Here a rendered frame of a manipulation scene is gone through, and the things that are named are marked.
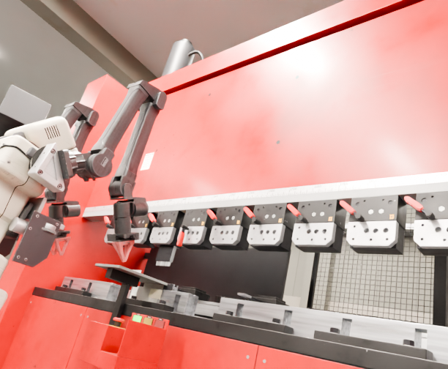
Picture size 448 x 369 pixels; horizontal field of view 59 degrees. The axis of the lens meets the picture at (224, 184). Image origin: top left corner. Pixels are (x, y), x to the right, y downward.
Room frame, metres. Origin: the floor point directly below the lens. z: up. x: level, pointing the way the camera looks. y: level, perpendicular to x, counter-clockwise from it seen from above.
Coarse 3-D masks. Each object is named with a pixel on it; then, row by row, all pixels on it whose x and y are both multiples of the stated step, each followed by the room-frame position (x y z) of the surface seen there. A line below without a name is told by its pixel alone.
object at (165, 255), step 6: (162, 246) 1.88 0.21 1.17; (168, 246) 1.84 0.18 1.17; (174, 246) 1.82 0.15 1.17; (162, 252) 1.87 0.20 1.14; (168, 252) 1.83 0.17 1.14; (174, 252) 1.83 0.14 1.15; (156, 258) 1.89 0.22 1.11; (162, 258) 1.86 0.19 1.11; (168, 258) 1.82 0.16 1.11; (156, 264) 1.89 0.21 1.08; (162, 264) 1.86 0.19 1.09; (168, 264) 1.83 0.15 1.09
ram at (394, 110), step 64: (256, 64) 1.61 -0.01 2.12; (320, 64) 1.34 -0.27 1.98; (384, 64) 1.14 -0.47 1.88; (128, 128) 2.33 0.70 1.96; (192, 128) 1.86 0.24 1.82; (256, 128) 1.54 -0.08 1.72; (320, 128) 1.30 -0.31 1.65; (384, 128) 1.13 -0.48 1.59; (192, 192) 1.76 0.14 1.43; (384, 192) 1.11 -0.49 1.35
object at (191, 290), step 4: (180, 288) 2.01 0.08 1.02; (184, 288) 1.99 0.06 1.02; (188, 288) 1.98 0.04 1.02; (192, 288) 1.97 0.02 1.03; (196, 288) 1.96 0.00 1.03; (188, 292) 1.97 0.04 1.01; (192, 292) 1.95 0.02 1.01; (196, 292) 1.95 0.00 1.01; (200, 292) 1.96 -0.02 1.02; (204, 292) 2.00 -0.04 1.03; (200, 296) 1.97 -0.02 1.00; (204, 296) 1.99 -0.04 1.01; (208, 296) 2.01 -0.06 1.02; (204, 300) 1.99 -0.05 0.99; (208, 300) 2.01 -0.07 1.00
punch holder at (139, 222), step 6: (144, 216) 1.98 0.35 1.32; (156, 216) 1.96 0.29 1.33; (132, 222) 2.04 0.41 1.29; (138, 222) 2.00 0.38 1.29; (144, 222) 1.96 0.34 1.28; (150, 222) 1.94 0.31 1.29; (132, 228) 2.02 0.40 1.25; (138, 228) 1.98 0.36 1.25; (144, 228) 1.95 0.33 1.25; (150, 228) 1.95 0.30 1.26; (144, 234) 1.94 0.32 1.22; (150, 234) 1.97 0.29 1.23; (138, 240) 1.96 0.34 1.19; (144, 240) 1.95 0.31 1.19; (138, 246) 2.05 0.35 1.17; (144, 246) 2.01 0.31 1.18; (150, 246) 1.98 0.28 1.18
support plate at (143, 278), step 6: (96, 264) 1.72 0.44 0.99; (102, 264) 1.69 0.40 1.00; (108, 264) 1.66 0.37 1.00; (120, 270) 1.68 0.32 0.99; (126, 270) 1.63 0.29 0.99; (132, 270) 1.65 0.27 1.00; (138, 276) 1.71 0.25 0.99; (144, 276) 1.69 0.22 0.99; (144, 282) 1.87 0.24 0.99; (150, 282) 1.81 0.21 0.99; (156, 282) 1.76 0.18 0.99; (162, 282) 1.76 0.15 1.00
